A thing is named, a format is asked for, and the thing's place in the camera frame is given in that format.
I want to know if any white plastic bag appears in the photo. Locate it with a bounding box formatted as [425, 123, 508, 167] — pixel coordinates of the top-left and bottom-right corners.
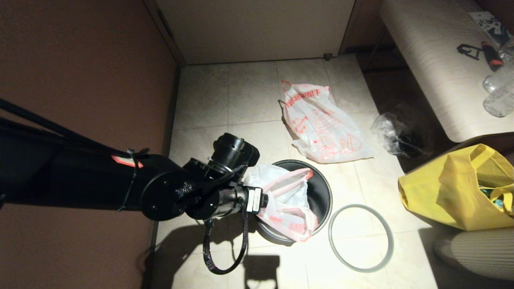
[243, 164, 320, 242]

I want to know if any grey bin rim ring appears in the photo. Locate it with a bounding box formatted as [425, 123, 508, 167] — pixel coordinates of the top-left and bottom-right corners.
[328, 204, 394, 273]

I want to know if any white red-printed trash bag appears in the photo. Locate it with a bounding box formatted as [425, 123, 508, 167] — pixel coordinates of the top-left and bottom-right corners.
[278, 78, 375, 164]

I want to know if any black round trash bin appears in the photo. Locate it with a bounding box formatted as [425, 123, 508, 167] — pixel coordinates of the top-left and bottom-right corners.
[257, 160, 333, 246]

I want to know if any crumpled clear plastic bag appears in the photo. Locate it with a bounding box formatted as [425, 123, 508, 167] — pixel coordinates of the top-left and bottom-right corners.
[370, 113, 426, 159]

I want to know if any yellow fabric tote bag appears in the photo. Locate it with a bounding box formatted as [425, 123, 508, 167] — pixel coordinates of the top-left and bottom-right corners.
[398, 144, 514, 232]

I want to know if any white door panel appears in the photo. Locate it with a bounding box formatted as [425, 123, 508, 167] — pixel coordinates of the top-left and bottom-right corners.
[155, 0, 357, 66]

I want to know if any beige wood-grain table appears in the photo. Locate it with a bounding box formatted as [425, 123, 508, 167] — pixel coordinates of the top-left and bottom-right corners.
[379, 0, 514, 144]

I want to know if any beige ribbed stool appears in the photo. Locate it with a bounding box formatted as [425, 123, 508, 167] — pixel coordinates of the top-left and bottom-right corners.
[433, 227, 514, 281]

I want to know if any teal packaged item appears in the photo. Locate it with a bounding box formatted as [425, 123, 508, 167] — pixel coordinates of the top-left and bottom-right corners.
[477, 185, 504, 211]

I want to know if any black metal clip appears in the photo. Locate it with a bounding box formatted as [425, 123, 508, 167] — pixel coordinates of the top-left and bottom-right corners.
[457, 43, 483, 61]

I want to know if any clear plastic bottle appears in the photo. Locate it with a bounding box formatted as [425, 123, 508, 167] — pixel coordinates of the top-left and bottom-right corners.
[483, 59, 514, 94]
[483, 81, 514, 118]

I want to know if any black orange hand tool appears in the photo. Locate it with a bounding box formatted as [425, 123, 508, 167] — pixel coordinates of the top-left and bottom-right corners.
[482, 41, 504, 72]

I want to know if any blue white printed paper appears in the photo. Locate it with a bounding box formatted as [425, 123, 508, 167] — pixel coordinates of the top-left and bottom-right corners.
[468, 11, 514, 49]

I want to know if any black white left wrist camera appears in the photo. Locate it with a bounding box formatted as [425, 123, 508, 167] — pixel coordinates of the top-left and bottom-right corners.
[209, 132, 261, 175]

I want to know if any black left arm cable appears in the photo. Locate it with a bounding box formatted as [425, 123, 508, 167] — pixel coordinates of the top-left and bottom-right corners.
[0, 98, 250, 276]

